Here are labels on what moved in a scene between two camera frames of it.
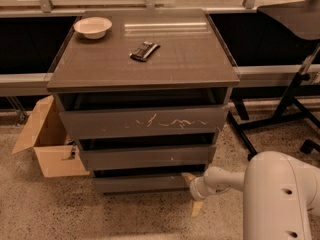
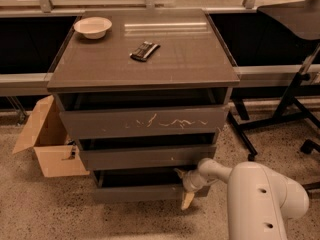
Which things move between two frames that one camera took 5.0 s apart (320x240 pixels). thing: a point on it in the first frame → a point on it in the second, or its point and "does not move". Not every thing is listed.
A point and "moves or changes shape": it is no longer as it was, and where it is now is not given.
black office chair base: (308, 146) does not move
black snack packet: (142, 52) does not move
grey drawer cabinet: (144, 94) does not move
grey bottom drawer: (144, 180) moves or changes shape
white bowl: (92, 27) does not move
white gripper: (197, 188) → (189, 182)
